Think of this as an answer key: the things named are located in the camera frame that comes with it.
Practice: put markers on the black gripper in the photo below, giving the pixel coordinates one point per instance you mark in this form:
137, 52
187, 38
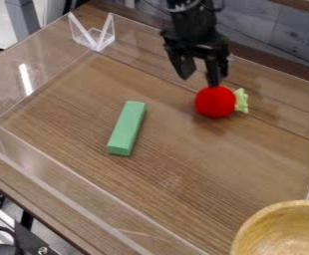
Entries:
208, 47

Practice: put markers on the red plush strawberry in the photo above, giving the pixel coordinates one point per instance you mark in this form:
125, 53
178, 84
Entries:
218, 102

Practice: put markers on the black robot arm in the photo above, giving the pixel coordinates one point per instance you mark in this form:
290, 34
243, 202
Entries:
192, 38

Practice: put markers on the green rectangular block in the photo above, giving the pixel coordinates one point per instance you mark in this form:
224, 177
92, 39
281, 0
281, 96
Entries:
124, 134

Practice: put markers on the clear acrylic tray walls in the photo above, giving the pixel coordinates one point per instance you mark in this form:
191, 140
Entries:
199, 174

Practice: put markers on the grey table leg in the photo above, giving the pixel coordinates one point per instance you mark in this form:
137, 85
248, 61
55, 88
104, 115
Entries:
22, 16

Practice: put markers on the wooden bowl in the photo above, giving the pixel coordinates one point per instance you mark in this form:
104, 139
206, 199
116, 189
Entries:
274, 231

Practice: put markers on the black metal bracket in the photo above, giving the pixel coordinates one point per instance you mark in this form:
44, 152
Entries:
29, 244

